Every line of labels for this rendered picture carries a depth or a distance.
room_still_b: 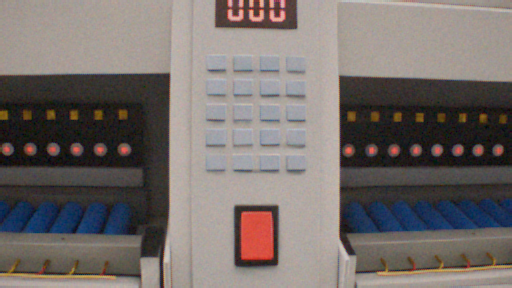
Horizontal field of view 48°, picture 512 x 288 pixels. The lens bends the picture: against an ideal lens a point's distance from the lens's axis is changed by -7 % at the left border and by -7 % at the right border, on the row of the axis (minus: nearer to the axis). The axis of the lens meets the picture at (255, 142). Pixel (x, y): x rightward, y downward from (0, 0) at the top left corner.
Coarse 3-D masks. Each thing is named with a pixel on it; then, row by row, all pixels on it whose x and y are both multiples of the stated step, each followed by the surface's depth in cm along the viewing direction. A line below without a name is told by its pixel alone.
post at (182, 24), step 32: (192, 0) 34; (320, 0) 34; (192, 32) 34; (320, 32) 34; (320, 64) 34; (320, 96) 34; (320, 128) 34; (320, 160) 34; (320, 192) 34; (320, 224) 34; (320, 256) 34
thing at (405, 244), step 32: (352, 128) 51; (384, 128) 51; (416, 128) 52; (448, 128) 52; (480, 128) 52; (352, 160) 52; (384, 160) 52; (416, 160) 52; (448, 160) 53; (480, 160) 53; (352, 192) 50; (384, 192) 51; (416, 192) 51; (448, 192) 51; (480, 192) 51; (352, 224) 46; (384, 224) 45; (416, 224) 45; (448, 224) 45; (480, 224) 46; (352, 256) 38; (384, 256) 41; (416, 256) 41; (448, 256) 41; (480, 256) 42
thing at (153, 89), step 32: (0, 96) 52; (32, 96) 52; (64, 96) 52; (96, 96) 53; (128, 96) 53; (160, 96) 53; (352, 96) 55; (384, 96) 55; (416, 96) 55; (448, 96) 56; (480, 96) 56; (160, 128) 53; (160, 160) 53; (160, 192) 53
